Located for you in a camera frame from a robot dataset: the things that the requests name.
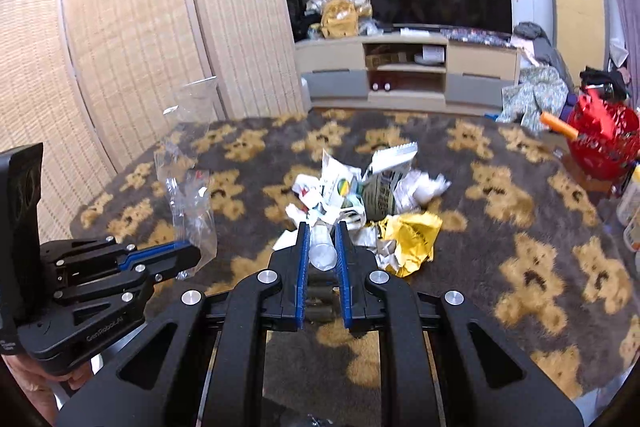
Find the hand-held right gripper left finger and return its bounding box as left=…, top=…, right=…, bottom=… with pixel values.
left=55, top=222, right=309, bottom=427

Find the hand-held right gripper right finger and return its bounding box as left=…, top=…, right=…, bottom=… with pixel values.
left=335, top=221, right=584, bottom=427

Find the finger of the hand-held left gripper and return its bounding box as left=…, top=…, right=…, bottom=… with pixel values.
left=50, top=268, right=172, bottom=309
left=39, top=237, right=202, bottom=282

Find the clear plastic cup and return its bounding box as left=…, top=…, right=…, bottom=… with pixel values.
left=307, top=223, right=339, bottom=271

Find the clear plastic bag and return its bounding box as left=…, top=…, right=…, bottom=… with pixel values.
left=154, top=76, right=219, bottom=275

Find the yellow wrapper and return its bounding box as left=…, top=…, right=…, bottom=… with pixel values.
left=376, top=211, right=444, bottom=279

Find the person's left hand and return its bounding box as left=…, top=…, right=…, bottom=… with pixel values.
left=1, top=353, right=97, bottom=413

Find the small white paper piece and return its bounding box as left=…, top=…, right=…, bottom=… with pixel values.
left=271, top=228, right=302, bottom=253

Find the silver foil wrapper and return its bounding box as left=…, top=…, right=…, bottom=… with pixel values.
left=357, top=226, right=401, bottom=273

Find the white crumpled paper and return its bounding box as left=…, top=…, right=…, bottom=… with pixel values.
left=291, top=173, right=323, bottom=210

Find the white wrapper with colourful label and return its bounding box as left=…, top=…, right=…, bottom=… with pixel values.
left=300, top=148, right=368, bottom=230

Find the grey and white snack bag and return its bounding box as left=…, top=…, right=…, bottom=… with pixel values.
left=361, top=141, right=420, bottom=222

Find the white crumpled tissue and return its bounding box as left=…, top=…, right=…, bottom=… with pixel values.
left=394, top=171, right=452, bottom=214

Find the grey teddy bear pattern cushion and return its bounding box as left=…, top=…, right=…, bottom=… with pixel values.
left=69, top=108, right=640, bottom=427

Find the beige woven folding screen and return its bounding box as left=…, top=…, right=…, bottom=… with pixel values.
left=0, top=0, right=307, bottom=244

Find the beige television stand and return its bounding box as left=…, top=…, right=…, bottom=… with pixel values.
left=293, top=31, right=523, bottom=116

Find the yellow bag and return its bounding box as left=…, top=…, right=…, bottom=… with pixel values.
left=320, top=0, right=359, bottom=40

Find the floral cloth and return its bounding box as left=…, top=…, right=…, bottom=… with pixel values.
left=501, top=66, right=572, bottom=128

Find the orange tube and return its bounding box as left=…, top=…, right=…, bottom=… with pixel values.
left=539, top=111, right=582, bottom=138

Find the red plastic basket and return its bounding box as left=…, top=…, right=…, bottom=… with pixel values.
left=564, top=93, right=640, bottom=181

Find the white and pink container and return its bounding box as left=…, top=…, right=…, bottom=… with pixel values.
left=624, top=207, right=640, bottom=254

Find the cream plastic bottle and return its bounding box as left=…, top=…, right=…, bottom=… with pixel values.
left=616, top=161, right=640, bottom=229

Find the grey cloth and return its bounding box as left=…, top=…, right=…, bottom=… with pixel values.
left=514, top=21, right=567, bottom=74

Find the red plastic toy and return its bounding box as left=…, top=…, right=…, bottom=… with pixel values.
left=581, top=88, right=619, bottom=144

